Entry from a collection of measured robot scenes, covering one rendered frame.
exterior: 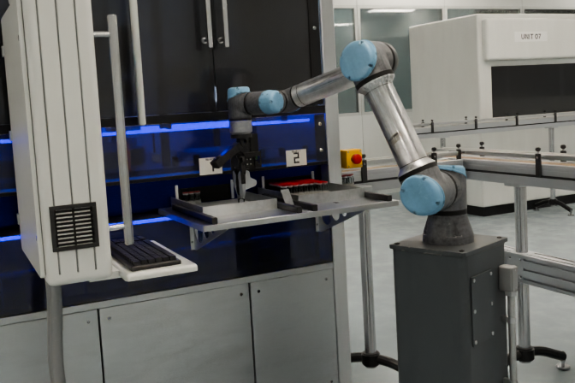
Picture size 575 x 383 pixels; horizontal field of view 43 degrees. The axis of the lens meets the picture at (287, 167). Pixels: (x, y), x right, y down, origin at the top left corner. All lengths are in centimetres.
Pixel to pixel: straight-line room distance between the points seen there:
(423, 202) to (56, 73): 102
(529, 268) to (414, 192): 120
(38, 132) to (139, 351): 102
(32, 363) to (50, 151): 90
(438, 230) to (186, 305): 96
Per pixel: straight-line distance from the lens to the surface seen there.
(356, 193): 255
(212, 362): 273
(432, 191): 201
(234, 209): 235
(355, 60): 209
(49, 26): 191
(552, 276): 308
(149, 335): 262
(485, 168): 322
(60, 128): 190
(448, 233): 217
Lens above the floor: 124
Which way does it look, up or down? 5 degrees down
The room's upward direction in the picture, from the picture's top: 3 degrees counter-clockwise
